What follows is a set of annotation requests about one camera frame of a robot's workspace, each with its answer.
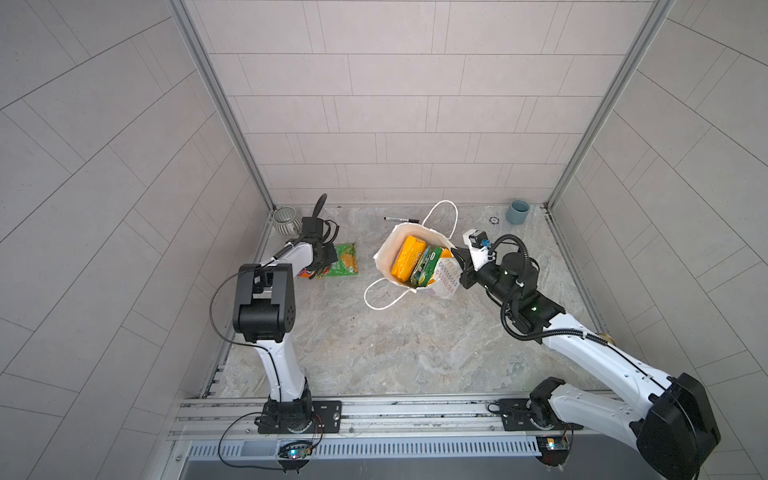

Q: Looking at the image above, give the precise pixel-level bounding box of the green chip snack bag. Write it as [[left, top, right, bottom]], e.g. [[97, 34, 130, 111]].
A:
[[319, 243, 359, 277]]

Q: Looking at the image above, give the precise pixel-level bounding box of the white printed paper bag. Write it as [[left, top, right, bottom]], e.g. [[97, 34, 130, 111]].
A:
[[363, 200, 461, 311]]

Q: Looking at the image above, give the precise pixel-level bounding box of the green Savoria snack pack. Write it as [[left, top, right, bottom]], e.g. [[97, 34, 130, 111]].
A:
[[410, 246, 443, 288]]

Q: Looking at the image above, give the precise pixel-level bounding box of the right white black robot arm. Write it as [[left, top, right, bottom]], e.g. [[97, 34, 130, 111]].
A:
[[452, 241, 721, 479]]

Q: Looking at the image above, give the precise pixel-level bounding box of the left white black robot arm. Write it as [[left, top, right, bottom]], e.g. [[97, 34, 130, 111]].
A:
[[232, 212, 339, 433]]

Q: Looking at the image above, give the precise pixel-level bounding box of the striped ceramic mug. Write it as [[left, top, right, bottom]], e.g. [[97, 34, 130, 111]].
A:
[[273, 206, 302, 238]]

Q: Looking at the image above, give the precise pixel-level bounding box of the teal ceramic cup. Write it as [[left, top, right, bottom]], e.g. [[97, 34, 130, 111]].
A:
[[505, 199, 530, 225]]

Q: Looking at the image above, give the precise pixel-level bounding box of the yellow snack package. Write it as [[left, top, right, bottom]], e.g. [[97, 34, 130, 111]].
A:
[[390, 235, 427, 283]]

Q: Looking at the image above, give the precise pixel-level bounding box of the black white marker pen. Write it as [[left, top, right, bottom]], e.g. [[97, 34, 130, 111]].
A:
[[383, 216, 420, 224]]

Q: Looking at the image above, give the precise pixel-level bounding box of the right circuit board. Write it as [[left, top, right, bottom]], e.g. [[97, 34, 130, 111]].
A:
[[536, 437, 571, 467]]

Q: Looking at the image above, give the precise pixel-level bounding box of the left green circuit board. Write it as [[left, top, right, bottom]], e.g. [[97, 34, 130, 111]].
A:
[[278, 440, 315, 461]]

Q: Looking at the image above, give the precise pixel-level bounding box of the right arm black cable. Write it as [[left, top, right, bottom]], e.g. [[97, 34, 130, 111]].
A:
[[485, 233, 703, 480]]

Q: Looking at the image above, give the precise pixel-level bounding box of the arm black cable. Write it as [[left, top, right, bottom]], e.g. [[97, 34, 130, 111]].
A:
[[208, 193, 341, 403], [485, 233, 703, 480]]

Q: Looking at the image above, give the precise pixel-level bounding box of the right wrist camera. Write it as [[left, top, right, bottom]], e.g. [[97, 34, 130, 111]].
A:
[[462, 229, 493, 271]]

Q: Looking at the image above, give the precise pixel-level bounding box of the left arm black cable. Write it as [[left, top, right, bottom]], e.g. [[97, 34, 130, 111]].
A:
[[208, 193, 341, 403]]

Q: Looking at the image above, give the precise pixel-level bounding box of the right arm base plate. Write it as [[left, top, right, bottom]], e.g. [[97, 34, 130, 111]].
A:
[[486, 398, 584, 432]]

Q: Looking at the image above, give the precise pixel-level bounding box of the aluminium mounting rail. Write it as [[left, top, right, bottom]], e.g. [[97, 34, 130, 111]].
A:
[[167, 392, 670, 442]]

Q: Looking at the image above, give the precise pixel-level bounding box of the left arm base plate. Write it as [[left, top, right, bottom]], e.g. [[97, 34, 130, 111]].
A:
[[255, 400, 343, 434]]

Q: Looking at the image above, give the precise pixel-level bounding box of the left aluminium corner post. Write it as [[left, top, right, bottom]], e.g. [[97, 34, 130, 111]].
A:
[[168, 0, 276, 212]]

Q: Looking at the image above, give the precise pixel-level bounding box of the aluminium corner post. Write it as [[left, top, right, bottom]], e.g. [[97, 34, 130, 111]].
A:
[[545, 0, 676, 212], [168, 0, 276, 212]]

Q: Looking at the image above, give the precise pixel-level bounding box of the right aluminium corner post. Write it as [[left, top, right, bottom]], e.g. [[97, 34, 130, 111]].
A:
[[545, 0, 676, 212]]

